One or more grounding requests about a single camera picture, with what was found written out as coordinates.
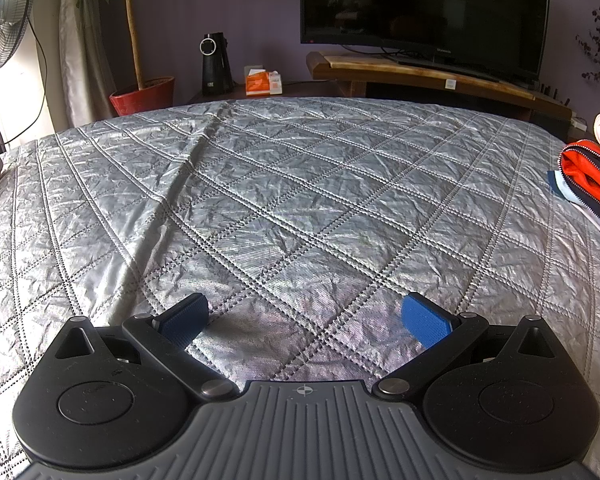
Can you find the light blue garment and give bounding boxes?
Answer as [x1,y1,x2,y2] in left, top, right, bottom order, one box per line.
[547,170,600,242]

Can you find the orange tissue pack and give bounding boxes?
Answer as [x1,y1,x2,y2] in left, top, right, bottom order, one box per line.
[245,67,284,97]

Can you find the dark wooden television cabinet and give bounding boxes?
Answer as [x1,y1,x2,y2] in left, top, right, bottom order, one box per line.
[187,79,588,142]

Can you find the black television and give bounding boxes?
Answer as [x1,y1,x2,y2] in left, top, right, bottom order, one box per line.
[300,0,552,83]

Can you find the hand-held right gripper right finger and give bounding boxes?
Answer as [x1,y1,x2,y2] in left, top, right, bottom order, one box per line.
[372,293,561,403]

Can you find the black kettle-shaped appliance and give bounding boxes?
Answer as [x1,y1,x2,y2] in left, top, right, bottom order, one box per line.
[200,32,233,97]

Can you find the silver quilted blanket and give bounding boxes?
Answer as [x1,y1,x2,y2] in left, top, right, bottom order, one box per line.
[0,96,600,461]

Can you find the black standing fan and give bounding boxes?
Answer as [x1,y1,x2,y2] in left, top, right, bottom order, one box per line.
[0,0,37,156]

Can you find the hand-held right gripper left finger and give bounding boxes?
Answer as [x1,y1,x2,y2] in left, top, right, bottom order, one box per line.
[55,293,241,402]

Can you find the light wooden television riser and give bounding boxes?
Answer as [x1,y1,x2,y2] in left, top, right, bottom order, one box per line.
[306,51,538,107]

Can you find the dark remote controls in holder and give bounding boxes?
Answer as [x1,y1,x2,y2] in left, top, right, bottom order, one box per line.
[537,82,572,109]

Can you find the grey curtain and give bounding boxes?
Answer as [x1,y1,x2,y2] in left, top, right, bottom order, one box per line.
[60,0,117,128]

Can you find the orange navy zip jacket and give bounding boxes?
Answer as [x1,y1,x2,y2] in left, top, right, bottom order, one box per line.
[560,141,600,238]

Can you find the green potted tree red pot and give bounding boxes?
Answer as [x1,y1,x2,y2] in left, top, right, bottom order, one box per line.
[50,0,186,117]

